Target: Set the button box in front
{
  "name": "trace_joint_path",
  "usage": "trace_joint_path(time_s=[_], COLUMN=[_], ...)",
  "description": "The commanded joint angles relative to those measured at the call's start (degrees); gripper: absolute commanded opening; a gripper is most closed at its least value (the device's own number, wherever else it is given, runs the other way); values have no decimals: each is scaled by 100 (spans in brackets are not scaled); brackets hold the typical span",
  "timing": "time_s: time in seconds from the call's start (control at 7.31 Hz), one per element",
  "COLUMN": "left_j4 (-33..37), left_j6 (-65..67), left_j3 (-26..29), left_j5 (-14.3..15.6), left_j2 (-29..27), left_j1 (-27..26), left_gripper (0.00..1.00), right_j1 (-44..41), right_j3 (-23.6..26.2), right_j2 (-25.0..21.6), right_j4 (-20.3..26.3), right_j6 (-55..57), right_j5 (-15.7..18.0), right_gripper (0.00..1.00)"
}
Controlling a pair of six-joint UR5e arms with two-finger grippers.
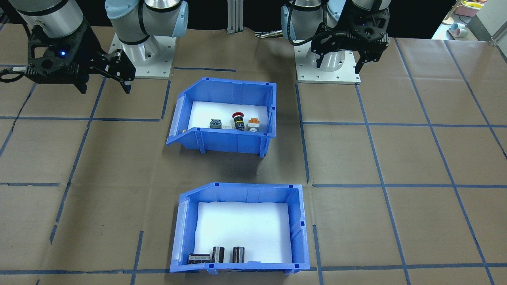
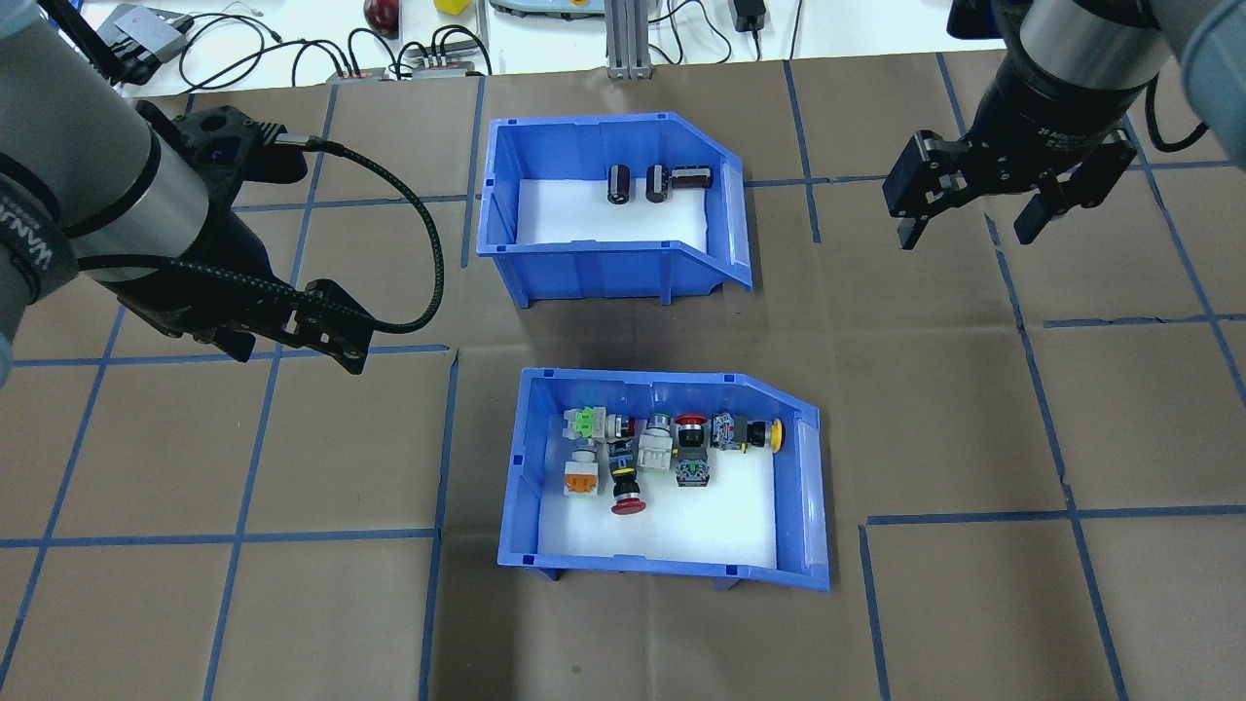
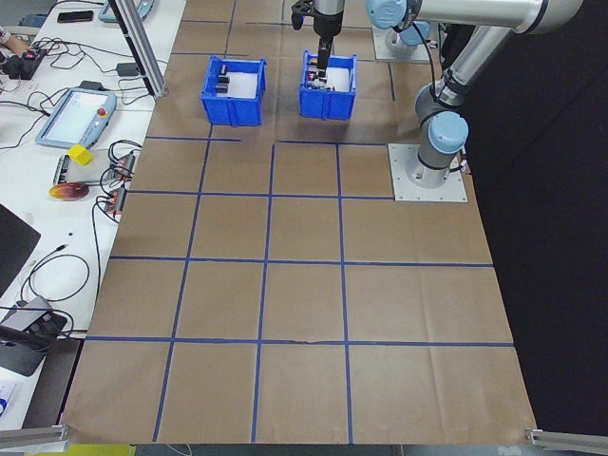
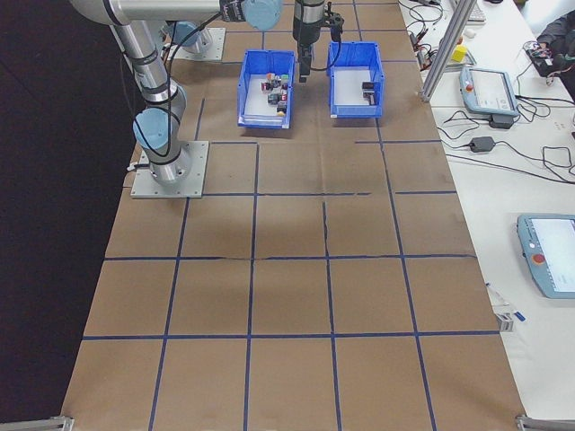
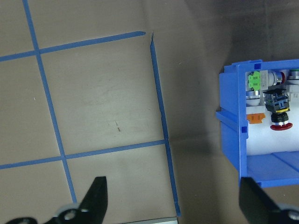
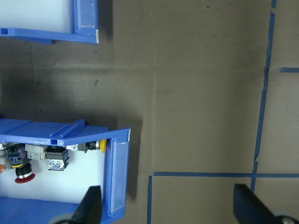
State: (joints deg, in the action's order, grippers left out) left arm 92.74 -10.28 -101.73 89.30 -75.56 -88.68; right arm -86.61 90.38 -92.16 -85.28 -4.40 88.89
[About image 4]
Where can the blue plastic button bin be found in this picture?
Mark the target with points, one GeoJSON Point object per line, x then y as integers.
{"type": "Point", "coordinates": [245, 90]}

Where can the blue plastic capacitor bin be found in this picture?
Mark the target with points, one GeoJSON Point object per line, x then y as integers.
{"type": "Point", "coordinates": [357, 112]}

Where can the small gray metal box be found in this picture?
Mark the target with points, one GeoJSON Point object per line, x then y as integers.
{"type": "Point", "coordinates": [505, 321]}

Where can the gray usb hub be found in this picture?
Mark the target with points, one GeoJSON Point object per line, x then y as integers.
{"type": "Point", "coordinates": [426, 57]}
{"type": "Point", "coordinates": [414, 36]}

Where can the yellow cube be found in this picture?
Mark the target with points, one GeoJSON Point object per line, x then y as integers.
{"type": "Point", "coordinates": [459, 53]}

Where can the white keyboard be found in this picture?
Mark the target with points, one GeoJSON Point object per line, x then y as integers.
{"type": "Point", "coordinates": [478, 11]}

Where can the light blue teach pendant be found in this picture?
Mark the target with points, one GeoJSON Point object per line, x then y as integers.
{"type": "Point", "coordinates": [487, 90]}
{"type": "Point", "coordinates": [552, 251]}

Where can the black power adapter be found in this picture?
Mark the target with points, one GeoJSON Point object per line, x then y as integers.
{"type": "Point", "coordinates": [483, 143]}

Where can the seated person dark clothes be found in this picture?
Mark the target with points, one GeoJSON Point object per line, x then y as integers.
{"type": "Point", "coordinates": [557, 27]}

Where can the aluminium profile bar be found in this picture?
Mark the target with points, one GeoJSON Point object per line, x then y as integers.
{"type": "Point", "coordinates": [36, 424]}
{"type": "Point", "coordinates": [545, 423]}

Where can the green white switch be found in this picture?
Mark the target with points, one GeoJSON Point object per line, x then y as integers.
{"type": "Point", "coordinates": [285, 81]}

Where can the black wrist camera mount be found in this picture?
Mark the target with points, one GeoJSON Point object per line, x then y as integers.
{"type": "Point", "coordinates": [334, 21]}

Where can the black green switch block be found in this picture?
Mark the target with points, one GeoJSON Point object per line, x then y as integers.
{"type": "Point", "coordinates": [273, 99]}

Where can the white square base plate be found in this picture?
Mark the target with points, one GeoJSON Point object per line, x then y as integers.
{"type": "Point", "coordinates": [218, 45]}
{"type": "Point", "coordinates": [197, 179]}

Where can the aluminium profile post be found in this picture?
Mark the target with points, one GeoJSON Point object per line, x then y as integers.
{"type": "Point", "coordinates": [444, 49]}

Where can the black frame cover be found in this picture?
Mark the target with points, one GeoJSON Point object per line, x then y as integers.
{"type": "Point", "coordinates": [45, 179]}

